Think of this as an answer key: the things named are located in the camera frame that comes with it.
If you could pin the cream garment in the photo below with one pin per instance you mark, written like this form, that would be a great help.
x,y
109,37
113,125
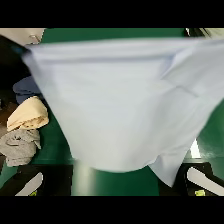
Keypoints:
x,y
28,114

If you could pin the light blue shirt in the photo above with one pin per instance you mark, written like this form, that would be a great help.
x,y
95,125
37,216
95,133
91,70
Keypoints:
x,y
126,100

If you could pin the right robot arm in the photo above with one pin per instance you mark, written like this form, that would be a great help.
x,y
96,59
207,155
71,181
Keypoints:
x,y
203,180

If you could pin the grey garment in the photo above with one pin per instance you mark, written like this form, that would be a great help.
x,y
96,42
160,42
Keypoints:
x,y
20,146

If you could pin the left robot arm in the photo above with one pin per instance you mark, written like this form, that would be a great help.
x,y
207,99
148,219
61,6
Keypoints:
x,y
31,185

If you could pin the blue garment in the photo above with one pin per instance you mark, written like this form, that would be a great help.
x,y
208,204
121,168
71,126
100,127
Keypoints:
x,y
27,87

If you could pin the silver frame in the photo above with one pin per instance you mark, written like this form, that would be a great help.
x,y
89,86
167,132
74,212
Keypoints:
x,y
83,180

